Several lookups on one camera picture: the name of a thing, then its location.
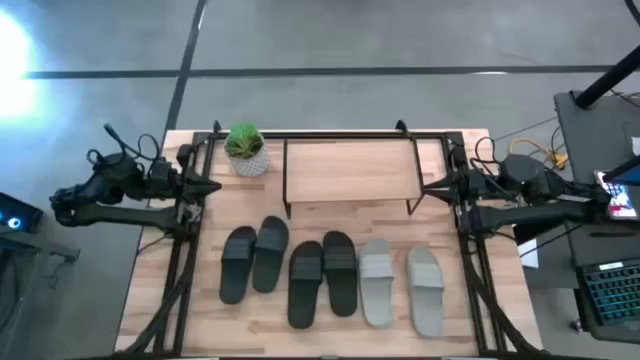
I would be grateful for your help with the thick black pole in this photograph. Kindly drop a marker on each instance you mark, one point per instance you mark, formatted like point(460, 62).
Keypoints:
point(605, 80)

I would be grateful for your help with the laptop with backlit keyboard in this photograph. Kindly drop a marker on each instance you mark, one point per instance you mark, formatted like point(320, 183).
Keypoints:
point(615, 292)

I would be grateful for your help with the dark blue tablet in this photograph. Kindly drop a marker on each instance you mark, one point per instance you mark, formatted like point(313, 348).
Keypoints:
point(631, 175)

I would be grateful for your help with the black slanted bar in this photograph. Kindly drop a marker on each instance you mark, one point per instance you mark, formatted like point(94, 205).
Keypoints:
point(525, 236)

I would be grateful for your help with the green plant in white pot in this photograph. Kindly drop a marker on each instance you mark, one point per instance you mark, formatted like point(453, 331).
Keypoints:
point(247, 160)

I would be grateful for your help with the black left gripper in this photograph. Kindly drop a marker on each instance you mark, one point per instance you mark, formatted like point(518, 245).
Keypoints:
point(187, 186)

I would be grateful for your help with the grey rubber slide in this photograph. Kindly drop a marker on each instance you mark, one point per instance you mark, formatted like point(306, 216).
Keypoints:
point(425, 295)
point(376, 285)

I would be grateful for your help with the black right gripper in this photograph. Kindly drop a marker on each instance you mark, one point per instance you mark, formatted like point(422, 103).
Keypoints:
point(460, 187)

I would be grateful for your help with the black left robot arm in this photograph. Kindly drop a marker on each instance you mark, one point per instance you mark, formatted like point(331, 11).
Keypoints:
point(125, 216)

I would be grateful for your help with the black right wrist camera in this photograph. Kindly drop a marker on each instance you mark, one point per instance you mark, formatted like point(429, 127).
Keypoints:
point(459, 156)

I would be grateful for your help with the wooden shelf with black frame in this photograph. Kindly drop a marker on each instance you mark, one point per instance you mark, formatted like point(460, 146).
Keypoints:
point(350, 170)

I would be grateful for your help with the black rubber slide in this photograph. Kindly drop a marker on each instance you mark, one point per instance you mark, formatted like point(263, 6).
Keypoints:
point(270, 255)
point(237, 265)
point(340, 275)
point(305, 285)

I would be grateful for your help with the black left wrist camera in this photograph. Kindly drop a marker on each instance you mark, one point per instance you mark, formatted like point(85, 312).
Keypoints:
point(185, 156)

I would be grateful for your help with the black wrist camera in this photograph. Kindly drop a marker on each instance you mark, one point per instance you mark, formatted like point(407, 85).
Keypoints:
point(459, 156)
point(185, 156)

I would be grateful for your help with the grey side desk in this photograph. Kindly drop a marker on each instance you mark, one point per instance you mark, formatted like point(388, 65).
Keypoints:
point(585, 150)

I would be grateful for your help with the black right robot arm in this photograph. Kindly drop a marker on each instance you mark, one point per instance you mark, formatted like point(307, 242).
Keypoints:
point(530, 215)

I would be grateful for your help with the grey metal stand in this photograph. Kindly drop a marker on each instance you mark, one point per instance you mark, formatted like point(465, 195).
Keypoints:
point(30, 242)

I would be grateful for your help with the smartphone with lit screen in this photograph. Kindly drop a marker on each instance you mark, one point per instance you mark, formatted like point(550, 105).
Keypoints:
point(617, 197)

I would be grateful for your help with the white paper sheet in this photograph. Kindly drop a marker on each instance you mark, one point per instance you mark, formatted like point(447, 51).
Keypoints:
point(530, 255)

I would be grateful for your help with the black device with blue light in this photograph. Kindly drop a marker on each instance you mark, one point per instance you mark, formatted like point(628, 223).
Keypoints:
point(22, 212)

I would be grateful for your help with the black metal rig frame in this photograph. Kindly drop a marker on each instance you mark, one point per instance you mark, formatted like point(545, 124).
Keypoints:
point(325, 135)

